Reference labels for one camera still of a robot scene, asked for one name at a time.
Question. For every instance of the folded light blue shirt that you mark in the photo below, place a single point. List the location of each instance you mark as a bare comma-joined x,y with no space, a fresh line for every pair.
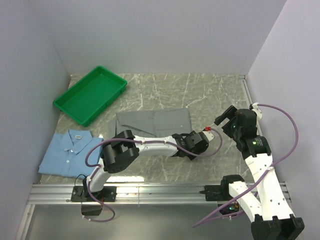
66,153

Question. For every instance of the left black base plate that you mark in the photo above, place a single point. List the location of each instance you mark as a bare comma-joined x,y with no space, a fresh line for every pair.
80,194

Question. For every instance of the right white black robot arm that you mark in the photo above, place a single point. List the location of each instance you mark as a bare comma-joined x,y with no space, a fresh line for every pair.
270,215

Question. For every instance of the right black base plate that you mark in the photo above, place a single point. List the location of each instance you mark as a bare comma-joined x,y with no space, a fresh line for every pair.
215,193

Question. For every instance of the green plastic tray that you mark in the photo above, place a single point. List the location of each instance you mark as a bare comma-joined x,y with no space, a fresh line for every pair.
89,97

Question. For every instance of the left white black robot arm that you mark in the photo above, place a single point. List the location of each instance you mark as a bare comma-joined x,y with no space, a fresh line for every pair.
116,154

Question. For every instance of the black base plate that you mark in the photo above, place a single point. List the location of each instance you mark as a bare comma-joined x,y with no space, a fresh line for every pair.
80,194
215,193

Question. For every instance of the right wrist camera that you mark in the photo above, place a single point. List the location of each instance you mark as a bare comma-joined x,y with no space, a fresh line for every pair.
255,108

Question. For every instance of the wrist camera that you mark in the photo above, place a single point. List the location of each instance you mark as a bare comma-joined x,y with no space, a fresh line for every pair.
255,108
200,141

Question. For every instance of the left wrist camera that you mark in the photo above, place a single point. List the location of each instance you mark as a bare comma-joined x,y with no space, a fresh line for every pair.
200,141

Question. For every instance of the grey long sleeve shirt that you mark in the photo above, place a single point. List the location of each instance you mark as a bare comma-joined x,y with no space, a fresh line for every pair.
156,123

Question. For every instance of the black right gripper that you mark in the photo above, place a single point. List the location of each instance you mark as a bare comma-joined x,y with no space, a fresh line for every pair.
230,113

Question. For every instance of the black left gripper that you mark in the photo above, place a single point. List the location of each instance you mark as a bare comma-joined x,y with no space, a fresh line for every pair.
191,134

